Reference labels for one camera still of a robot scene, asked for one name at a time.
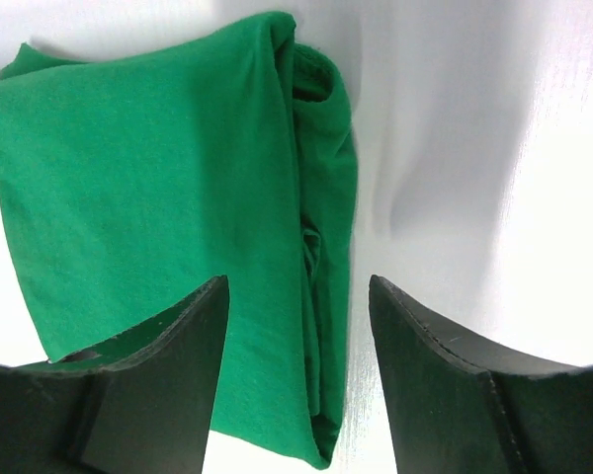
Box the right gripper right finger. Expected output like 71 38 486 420
369 276 593 473

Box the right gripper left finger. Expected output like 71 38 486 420
0 276 228 473

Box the green t shirt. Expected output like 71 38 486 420
0 11 357 469

